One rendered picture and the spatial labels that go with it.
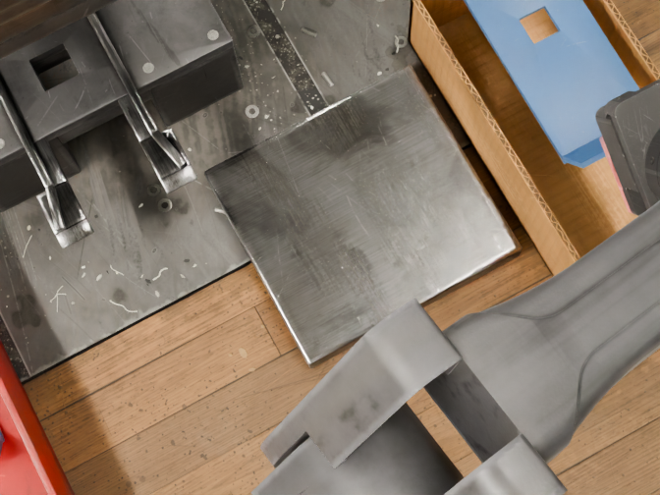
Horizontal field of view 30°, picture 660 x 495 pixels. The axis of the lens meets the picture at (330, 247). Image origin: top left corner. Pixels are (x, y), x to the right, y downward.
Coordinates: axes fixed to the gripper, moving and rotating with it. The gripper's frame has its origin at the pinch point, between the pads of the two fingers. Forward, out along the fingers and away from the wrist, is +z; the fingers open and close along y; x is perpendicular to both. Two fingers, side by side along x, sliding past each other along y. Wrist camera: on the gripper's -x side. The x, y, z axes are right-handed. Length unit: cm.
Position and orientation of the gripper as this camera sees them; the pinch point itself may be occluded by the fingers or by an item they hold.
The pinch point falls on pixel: (616, 140)
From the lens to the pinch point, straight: 81.7
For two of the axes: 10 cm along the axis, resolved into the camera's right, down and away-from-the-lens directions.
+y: -4.1, -8.6, -3.0
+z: -2.4, -2.1, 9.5
